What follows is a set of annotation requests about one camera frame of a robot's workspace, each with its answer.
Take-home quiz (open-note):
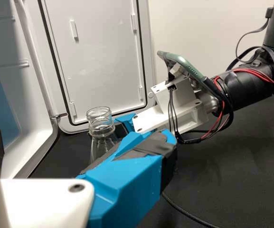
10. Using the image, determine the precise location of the incubator door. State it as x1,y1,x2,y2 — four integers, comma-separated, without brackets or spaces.
37,0,157,134

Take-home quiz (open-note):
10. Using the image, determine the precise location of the right wrist camera phone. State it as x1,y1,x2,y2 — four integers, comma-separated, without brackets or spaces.
150,50,209,113

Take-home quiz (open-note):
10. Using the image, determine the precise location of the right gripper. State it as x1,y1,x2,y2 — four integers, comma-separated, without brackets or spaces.
114,99,214,137

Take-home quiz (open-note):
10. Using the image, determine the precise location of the clear flask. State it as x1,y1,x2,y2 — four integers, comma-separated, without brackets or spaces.
86,106,121,165

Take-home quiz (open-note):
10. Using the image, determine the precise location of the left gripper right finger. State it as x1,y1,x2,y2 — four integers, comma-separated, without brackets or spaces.
76,129,178,228

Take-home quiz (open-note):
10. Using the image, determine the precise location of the white incubator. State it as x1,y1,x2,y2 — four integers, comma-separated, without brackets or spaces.
0,0,59,179

